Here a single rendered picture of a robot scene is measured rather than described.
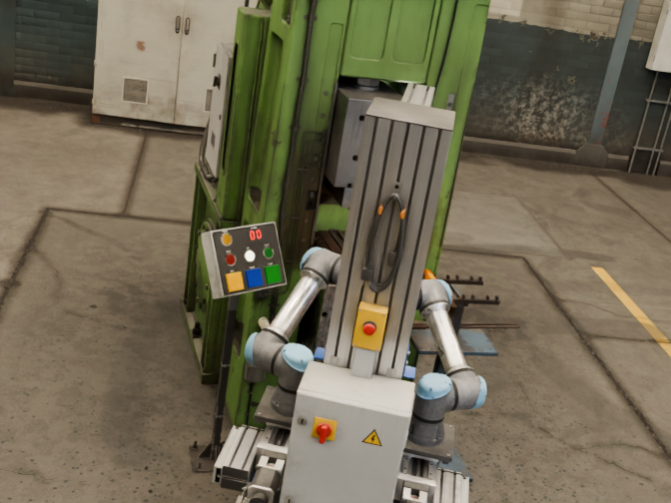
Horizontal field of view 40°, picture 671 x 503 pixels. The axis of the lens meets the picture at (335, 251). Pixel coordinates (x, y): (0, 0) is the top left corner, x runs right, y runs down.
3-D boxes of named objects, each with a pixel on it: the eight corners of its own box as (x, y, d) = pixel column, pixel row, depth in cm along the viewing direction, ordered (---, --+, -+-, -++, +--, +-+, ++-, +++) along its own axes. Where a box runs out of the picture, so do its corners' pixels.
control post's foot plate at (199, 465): (239, 471, 433) (242, 455, 430) (192, 473, 427) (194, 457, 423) (231, 444, 452) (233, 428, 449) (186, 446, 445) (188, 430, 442)
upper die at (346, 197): (382, 210, 419) (386, 190, 416) (340, 208, 413) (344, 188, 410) (355, 179, 456) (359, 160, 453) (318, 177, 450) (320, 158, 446)
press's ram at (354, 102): (414, 192, 420) (431, 106, 405) (334, 187, 408) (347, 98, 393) (384, 162, 457) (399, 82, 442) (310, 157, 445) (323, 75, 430)
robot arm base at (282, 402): (307, 420, 332) (311, 397, 328) (266, 411, 333) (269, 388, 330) (314, 399, 346) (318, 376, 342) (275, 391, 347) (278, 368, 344)
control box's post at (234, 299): (218, 461, 438) (245, 251, 398) (210, 461, 437) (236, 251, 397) (217, 456, 442) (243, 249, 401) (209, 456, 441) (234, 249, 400)
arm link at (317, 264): (270, 366, 329) (344, 250, 352) (236, 351, 335) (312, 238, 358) (278, 382, 338) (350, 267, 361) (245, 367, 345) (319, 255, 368)
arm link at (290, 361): (299, 394, 328) (304, 361, 323) (268, 380, 334) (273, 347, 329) (317, 382, 338) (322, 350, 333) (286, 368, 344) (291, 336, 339)
